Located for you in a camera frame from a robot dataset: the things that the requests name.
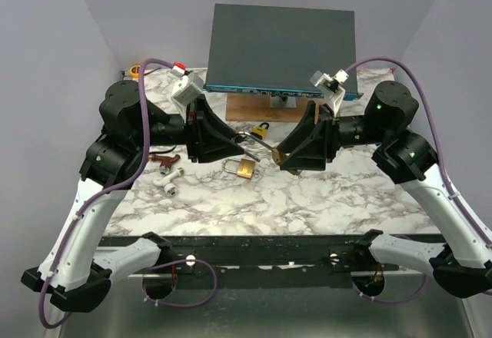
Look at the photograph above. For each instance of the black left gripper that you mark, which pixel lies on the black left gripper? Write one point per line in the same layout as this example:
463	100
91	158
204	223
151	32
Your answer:
201	123

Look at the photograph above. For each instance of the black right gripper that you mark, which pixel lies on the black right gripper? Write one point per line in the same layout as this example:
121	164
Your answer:
312	154

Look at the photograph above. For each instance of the small brass padlock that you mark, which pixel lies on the small brass padlock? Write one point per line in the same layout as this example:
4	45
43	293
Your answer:
243	168

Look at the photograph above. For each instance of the brass long-shackle padlock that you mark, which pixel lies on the brass long-shackle padlock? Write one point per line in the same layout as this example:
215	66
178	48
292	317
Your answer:
277	156

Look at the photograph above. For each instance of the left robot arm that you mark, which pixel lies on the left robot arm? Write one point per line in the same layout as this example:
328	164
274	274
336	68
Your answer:
78	281

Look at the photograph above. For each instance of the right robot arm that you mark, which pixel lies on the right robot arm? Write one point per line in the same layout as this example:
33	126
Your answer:
462	264

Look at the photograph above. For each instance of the wooden board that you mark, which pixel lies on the wooden board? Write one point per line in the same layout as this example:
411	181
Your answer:
259	108

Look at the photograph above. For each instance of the yellow padlock black shackle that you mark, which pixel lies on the yellow padlock black shackle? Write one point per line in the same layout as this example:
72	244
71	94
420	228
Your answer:
260	131

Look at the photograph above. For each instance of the brown plastic tap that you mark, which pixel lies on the brown plastic tap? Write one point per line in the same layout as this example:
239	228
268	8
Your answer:
166	162

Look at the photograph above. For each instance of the white plastic tap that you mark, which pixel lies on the white plastic tap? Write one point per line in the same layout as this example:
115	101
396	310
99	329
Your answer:
166	183

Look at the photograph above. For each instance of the yellow tape measure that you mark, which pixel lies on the yellow tape measure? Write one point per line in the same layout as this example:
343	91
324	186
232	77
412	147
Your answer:
134	71

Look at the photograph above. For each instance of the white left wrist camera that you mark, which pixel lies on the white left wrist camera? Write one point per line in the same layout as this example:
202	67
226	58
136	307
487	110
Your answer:
186	89

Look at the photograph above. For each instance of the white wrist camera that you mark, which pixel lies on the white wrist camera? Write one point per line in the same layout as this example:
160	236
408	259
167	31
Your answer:
331	87
186	89

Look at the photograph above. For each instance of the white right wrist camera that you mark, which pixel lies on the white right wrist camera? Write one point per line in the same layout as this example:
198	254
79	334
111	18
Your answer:
331	87

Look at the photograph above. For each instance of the grey network switch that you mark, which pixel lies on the grey network switch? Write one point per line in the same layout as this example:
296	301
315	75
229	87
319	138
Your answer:
265	50

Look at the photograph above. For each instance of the black mounting rail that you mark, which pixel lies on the black mounting rail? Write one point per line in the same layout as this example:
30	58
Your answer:
262	262

